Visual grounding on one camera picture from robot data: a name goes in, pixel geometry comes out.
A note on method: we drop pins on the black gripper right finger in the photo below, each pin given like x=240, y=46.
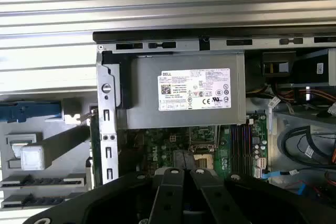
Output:
x=210, y=195

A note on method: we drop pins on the green motherboard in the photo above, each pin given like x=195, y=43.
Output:
x=223, y=155

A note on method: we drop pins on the CPU socket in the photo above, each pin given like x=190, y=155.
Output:
x=203, y=161

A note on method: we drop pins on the metal socket cover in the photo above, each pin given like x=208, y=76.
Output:
x=218, y=138

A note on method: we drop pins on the silver CPU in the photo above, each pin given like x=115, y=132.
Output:
x=15, y=148

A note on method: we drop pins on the grey parts rack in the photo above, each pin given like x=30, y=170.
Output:
x=65, y=140

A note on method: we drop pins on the hard disk in blue carrier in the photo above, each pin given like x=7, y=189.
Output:
x=34, y=110

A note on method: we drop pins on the grey power supply unit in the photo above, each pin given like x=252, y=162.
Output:
x=141, y=90

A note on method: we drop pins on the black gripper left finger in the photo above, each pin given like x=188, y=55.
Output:
x=168, y=195

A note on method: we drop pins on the RAM slot with white clips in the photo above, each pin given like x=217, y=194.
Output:
x=238, y=150
x=249, y=150

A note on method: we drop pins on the black open PC case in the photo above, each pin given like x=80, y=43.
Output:
x=157, y=36

